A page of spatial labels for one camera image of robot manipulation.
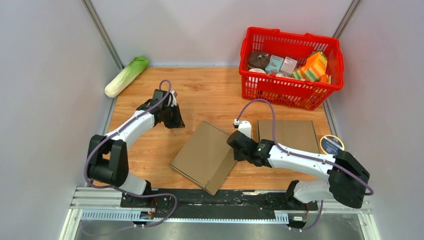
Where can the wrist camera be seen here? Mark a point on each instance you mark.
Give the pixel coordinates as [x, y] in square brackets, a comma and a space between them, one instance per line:
[243, 126]
[172, 99]

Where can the yellow blue tape roll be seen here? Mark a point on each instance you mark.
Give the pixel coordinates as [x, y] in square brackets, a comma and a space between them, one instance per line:
[331, 144]

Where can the napa cabbage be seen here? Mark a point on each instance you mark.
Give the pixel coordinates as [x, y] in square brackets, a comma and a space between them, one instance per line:
[126, 76]

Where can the aluminium frame rail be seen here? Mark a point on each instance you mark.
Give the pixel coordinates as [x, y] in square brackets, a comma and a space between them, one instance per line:
[90, 204]

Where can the pink white packet box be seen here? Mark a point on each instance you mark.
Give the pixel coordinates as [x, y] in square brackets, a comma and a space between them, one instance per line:
[288, 66]

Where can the brown round container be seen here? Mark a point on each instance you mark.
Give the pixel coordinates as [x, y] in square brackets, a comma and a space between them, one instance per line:
[258, 59]

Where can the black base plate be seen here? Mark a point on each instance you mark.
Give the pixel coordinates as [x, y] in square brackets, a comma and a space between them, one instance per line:
[225, 204]

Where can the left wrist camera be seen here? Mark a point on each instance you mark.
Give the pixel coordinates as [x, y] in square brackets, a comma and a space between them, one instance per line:
[172, 99]

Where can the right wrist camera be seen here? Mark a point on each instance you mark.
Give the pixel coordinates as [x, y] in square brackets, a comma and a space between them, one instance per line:
[243, 126]

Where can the brown cardboard box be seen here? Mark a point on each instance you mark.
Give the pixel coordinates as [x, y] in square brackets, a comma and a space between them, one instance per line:
[296, 134]

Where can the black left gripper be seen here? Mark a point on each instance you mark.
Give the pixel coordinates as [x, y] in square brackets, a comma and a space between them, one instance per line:
[178, 123]

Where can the orange yellow striped box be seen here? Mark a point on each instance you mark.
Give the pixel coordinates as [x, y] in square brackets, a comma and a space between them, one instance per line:
[314, 69]

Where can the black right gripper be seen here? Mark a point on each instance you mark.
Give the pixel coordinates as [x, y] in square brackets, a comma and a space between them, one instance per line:
[237, 157]

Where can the teal packet box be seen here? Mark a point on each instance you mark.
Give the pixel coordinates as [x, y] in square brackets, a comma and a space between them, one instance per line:
[274, 65]

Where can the red plastic basket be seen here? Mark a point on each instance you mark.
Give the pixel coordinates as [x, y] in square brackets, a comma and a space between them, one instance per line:
[282, 89]

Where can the cardboard sheet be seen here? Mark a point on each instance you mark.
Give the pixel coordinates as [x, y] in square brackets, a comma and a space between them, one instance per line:
[206, 159]

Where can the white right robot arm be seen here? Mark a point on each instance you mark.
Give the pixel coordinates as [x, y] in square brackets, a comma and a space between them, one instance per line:
[340, 177]

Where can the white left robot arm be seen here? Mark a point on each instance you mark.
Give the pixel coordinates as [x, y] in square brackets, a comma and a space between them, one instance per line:
[107, 159]

